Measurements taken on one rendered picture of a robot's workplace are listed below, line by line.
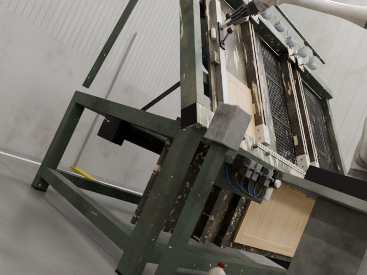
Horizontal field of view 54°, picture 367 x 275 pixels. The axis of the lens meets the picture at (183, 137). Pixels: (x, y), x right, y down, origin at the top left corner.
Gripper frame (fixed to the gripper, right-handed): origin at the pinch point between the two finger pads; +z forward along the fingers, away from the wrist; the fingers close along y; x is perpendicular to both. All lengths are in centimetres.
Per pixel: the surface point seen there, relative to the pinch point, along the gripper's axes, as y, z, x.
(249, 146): 65, 10, 29
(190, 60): 29.8, 13.7, -16.7
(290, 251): 98, 59, 164
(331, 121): -23, 11, 195
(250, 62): -5.6, 11.3, 44.5
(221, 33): -6.8, 10.5, 10.1
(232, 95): 32.1, 13.9, 21.6
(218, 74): 24.4, 13.6, 8.3
